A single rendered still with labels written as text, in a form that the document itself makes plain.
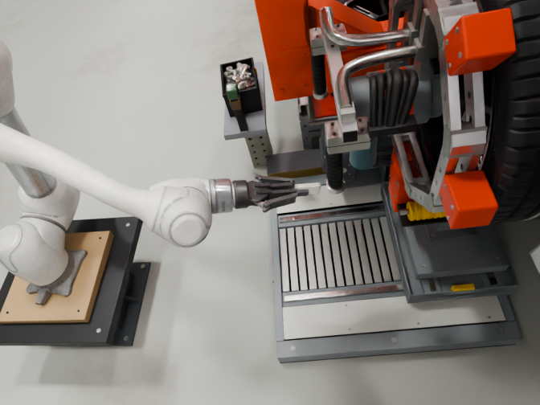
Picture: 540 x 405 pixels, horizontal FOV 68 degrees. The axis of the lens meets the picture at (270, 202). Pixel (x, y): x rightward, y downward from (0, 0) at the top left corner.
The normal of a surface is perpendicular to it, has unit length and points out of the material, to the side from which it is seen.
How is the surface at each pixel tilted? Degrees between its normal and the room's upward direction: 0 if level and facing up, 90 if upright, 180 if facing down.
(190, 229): 61
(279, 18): 90
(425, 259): 0
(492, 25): 35
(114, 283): 0
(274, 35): 90
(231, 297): 0
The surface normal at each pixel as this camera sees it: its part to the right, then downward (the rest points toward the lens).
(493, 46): -0.11, 0.01
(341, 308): -0.17, -0.55
